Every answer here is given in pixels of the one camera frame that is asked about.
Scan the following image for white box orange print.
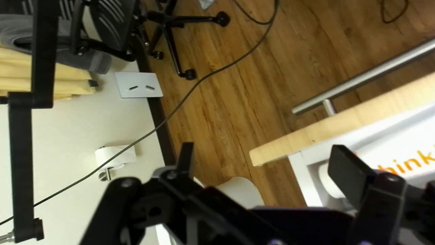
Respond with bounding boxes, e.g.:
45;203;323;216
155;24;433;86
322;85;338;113
357;131;435;186

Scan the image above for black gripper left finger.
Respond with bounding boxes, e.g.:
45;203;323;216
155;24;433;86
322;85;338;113
175;141;197;177

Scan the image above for black metal frame stand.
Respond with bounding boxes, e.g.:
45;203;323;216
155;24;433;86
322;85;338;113
5;0;61;245

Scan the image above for white rounded object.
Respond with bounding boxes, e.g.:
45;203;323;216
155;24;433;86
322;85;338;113
210;176;266;211

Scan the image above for black office chair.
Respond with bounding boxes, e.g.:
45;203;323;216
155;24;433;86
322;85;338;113
66;0;232;82

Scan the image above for long black floor cable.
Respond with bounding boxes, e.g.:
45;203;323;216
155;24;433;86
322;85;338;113
0;0;280;228

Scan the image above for white slotted plate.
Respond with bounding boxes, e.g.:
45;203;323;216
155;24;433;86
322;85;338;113
112;70;164;101

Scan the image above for white tape roll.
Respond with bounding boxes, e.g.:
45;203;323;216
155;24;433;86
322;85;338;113
93;142;138;183

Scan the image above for light wooden boards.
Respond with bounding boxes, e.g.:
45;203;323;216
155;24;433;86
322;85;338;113
0;47;99;101

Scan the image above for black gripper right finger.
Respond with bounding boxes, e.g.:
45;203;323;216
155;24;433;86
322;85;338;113
326;143;378;211

